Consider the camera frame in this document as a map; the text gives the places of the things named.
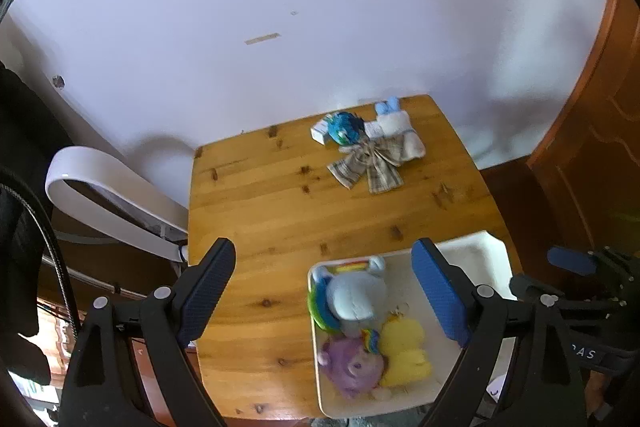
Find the light blue unicorn plush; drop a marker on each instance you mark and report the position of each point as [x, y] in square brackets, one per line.
[348, 298]

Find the white bear plush blue ears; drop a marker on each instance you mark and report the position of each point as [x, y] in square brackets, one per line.
[391, 120]

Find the white medicine box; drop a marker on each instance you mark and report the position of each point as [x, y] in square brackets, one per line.
[320, 132]

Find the blue green globe ball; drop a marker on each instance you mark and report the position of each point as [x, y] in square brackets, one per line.
[345, 128]

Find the black puffer jacket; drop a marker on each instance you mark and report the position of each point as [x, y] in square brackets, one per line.
[30, 137]

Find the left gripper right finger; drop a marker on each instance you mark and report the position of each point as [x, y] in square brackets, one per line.
[543, 384]

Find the yellow plush dinosaur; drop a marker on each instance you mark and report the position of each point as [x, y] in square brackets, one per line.
[401, 344]

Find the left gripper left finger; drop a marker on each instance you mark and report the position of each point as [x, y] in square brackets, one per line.
[103, 386]

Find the plaid fabric bow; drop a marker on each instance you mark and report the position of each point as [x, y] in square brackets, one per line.
[378, 160]

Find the white bladeless fan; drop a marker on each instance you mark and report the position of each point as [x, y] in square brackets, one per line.
[99, 191]

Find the white plastic tray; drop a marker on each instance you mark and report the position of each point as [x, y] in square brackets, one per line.
[404, 292]

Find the wooden cabinet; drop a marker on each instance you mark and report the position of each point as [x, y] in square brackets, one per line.
[588, 162]

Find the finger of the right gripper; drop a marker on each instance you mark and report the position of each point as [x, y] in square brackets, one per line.
[573, 261]

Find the purple plush toy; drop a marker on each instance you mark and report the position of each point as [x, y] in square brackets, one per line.
[352, 369]

